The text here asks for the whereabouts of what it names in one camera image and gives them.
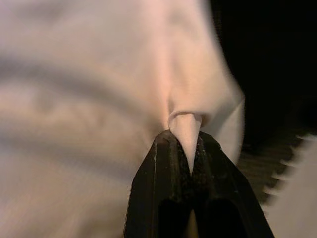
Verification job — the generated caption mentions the plain white pillow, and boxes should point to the plain white pillow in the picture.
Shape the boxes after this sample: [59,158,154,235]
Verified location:
[0,0,246,238]

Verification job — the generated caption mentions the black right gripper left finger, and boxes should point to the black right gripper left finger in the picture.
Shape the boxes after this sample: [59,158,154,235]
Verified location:
[123,130,193,238]

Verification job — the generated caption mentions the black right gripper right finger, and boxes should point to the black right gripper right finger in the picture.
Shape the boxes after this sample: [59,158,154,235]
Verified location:
[191,131,276,238]

